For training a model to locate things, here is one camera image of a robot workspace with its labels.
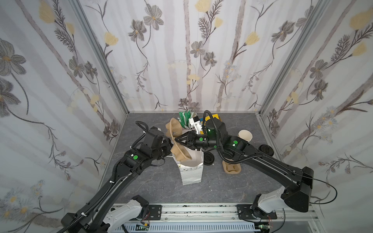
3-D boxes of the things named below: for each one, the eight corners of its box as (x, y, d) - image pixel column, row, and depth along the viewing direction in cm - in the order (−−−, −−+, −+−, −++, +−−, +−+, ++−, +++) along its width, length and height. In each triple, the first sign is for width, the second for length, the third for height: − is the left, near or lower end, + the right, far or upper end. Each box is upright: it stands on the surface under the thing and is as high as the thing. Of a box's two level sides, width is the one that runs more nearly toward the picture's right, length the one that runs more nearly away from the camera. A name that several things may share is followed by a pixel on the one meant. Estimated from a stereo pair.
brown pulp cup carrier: (223, 175, 89) (225, 172, 85) (221, 161, 95) (222, 158, 91) (239, 175, 89) (242, 172, 85) (236, 161, 95) (238, 158, 91)
